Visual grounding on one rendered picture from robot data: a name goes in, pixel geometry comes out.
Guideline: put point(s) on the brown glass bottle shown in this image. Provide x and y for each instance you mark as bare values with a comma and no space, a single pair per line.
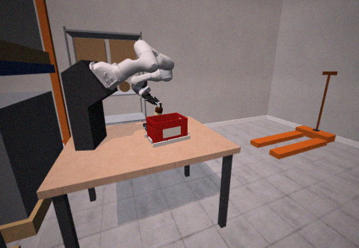
158,111

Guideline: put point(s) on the dark red crate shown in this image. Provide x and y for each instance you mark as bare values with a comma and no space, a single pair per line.
167,126

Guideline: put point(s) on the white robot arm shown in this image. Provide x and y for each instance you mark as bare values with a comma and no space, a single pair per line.
149,60

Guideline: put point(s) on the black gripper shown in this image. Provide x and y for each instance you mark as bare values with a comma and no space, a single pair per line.
153,100

